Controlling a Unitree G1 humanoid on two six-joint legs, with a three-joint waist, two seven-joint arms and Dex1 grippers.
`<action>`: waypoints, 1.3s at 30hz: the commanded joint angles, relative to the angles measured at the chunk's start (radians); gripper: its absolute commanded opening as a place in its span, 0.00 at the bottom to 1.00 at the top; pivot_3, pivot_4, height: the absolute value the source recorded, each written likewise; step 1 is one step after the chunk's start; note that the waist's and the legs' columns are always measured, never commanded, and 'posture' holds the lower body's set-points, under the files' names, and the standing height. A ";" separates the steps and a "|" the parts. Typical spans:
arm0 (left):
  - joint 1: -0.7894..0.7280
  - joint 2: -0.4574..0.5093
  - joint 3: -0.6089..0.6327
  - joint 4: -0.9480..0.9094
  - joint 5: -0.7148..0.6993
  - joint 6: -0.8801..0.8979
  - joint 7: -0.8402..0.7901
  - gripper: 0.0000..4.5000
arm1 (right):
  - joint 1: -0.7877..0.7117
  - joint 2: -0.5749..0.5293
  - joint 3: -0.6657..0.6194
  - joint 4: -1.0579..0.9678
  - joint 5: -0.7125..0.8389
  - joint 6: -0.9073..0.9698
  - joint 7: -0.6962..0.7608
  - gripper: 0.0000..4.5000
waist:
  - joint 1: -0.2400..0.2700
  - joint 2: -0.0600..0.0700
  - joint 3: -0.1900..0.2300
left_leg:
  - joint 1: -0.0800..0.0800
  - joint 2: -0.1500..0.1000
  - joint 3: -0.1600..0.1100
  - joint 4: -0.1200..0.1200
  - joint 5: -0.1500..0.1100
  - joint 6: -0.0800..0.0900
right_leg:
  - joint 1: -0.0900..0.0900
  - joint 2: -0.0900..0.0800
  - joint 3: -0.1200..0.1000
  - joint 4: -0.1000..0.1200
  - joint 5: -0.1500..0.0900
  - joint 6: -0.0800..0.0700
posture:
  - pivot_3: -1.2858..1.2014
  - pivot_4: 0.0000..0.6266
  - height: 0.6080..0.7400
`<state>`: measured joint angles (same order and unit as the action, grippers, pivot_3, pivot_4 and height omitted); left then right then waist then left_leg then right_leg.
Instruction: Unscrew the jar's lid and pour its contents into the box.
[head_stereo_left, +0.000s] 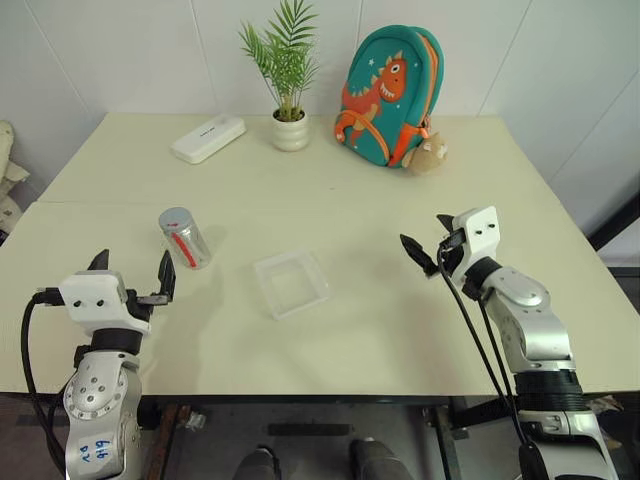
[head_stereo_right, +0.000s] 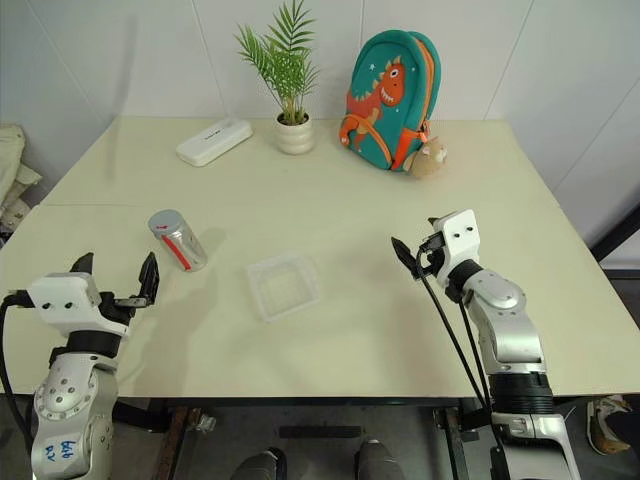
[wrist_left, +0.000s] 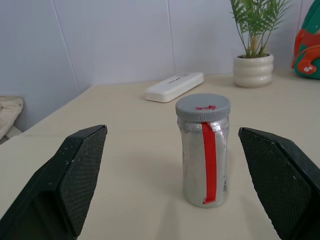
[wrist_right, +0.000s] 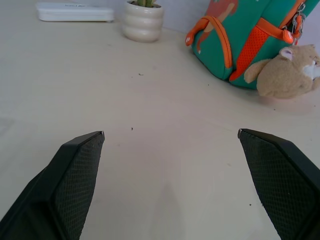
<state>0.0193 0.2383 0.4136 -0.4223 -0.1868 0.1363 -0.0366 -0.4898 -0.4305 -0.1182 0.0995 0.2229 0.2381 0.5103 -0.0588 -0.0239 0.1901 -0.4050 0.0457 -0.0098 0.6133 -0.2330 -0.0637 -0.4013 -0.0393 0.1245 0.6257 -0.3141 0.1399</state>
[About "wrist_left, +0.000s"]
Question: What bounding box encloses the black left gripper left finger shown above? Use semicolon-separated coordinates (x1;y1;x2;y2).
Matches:
0;124;109;240

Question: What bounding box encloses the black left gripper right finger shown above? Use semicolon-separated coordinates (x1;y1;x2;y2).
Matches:
237;126;320;240

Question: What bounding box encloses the silver metal can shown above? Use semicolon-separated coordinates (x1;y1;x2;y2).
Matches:
177;117;230;208

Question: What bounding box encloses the small white round cap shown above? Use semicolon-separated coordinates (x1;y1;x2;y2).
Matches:
175;93;232;123

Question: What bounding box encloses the beige cloth bundle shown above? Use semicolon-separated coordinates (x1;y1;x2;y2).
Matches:
0;95;25;145

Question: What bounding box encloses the cream ribbed plant pot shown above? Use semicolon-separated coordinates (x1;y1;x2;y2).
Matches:
233;53;275;89

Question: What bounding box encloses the white oblong plastic case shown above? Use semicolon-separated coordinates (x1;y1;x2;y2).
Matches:
144;72;205;103

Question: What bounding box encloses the teal dinosaur backpack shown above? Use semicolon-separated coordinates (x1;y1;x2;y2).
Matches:
290;0;320;81

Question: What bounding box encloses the green palm plant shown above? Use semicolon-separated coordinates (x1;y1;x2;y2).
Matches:
229;0;318;59

